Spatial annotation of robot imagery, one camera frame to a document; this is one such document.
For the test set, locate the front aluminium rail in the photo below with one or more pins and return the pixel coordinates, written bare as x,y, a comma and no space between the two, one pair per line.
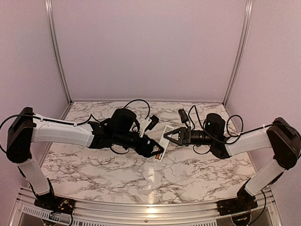
93,213

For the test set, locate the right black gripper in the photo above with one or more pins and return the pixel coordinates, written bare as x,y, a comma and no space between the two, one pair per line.
185,136

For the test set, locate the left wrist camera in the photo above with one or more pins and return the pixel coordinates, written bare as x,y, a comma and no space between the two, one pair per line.
148,124

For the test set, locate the white remote control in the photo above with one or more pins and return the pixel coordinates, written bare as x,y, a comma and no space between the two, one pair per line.
164,142

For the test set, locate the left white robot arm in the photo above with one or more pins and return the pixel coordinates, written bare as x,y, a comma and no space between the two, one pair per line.
122,129

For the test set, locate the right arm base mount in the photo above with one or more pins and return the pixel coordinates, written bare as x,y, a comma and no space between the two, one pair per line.
232,206

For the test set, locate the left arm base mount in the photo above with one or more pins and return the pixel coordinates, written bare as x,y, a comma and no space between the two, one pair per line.
56,204

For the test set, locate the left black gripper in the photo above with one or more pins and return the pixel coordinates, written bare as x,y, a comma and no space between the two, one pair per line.
147,152

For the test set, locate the aluminium frame post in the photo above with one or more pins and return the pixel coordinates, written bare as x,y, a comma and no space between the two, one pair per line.
55,47
240,51

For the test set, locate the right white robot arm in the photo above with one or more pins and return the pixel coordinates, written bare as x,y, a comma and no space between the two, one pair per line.
283,139

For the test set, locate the left aluminium frame post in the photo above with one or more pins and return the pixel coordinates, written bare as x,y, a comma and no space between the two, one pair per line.
55,47

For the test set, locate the right aluminium frame post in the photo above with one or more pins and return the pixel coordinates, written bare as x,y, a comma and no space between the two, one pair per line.
240,51

